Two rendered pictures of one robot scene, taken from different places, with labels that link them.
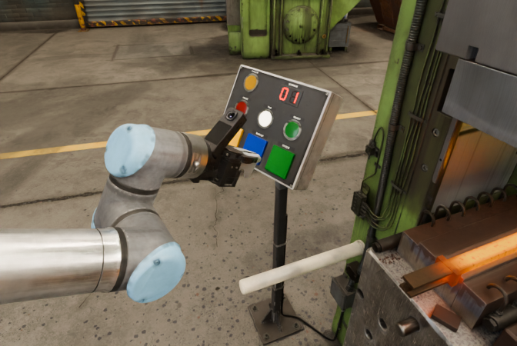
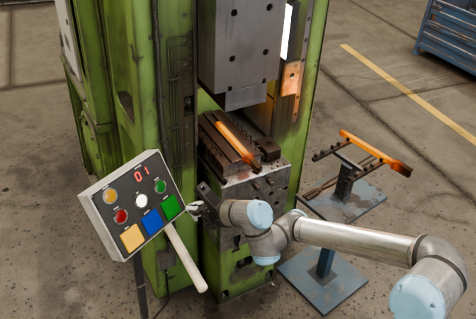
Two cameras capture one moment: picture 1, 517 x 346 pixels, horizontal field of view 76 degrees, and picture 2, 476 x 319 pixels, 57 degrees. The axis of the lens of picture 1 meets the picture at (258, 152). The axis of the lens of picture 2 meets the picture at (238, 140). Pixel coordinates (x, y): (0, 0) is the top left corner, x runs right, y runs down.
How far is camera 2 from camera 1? 1.59 m
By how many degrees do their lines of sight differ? 79
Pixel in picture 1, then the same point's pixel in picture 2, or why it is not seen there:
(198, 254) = not seen: outside the picture
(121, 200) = (272, 232)
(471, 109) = (236, 104)
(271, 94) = (130, 186)
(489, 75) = (238, 91)
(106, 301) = not seen: outside the picture
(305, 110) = (156, 170)
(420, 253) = (234, 165)
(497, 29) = (236, 78)
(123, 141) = (263, 209)
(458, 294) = not seen: hidden behind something
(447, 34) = (218, 87)
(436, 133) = (186, 125)
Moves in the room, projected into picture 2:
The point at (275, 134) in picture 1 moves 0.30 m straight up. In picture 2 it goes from (154, 200) to (148, 135)
